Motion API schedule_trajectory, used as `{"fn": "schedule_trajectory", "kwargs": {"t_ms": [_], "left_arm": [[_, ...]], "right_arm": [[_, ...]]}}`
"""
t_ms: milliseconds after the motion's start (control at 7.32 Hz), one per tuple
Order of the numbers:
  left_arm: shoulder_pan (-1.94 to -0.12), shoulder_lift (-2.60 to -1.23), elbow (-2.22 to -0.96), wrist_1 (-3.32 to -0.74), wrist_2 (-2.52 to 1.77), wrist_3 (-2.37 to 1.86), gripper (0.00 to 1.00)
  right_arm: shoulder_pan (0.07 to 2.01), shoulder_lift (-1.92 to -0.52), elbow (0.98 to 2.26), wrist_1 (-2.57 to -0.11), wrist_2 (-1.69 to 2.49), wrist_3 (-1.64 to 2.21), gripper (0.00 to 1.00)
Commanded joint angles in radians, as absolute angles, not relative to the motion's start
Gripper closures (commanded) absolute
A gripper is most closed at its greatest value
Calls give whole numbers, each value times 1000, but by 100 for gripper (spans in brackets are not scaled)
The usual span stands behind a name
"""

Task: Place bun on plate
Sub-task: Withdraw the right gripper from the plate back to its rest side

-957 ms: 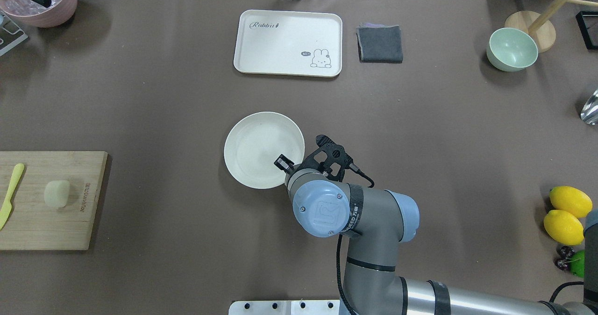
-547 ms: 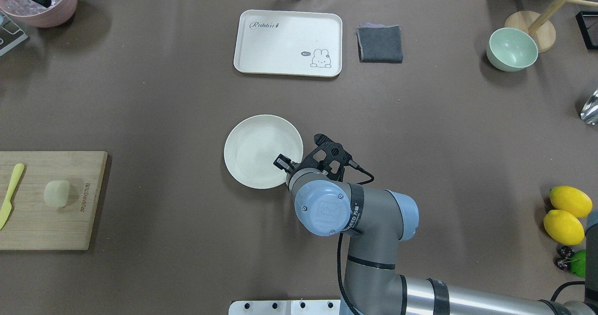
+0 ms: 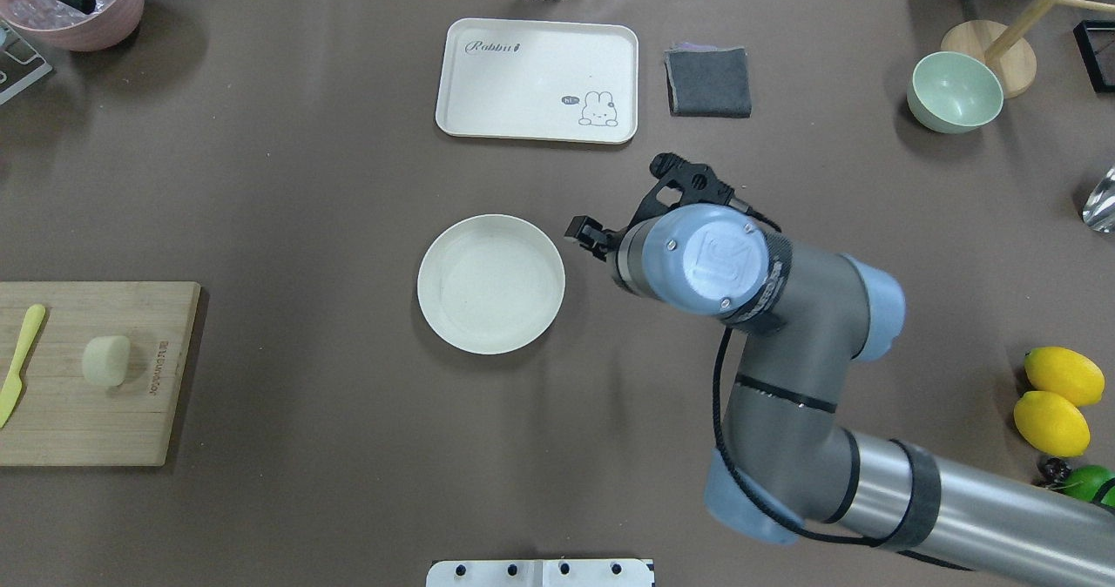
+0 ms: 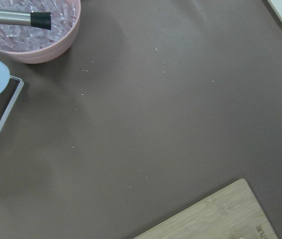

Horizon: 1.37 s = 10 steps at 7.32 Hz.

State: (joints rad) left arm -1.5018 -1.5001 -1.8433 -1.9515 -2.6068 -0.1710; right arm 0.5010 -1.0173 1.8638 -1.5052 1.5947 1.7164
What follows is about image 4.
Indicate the bamboo cutting board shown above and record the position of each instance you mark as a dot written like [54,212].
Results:
[230,213]

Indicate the metal muddler black tip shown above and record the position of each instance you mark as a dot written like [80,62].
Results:
[40,20]

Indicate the pink bowl of ice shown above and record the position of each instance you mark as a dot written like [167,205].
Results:
[33,45]

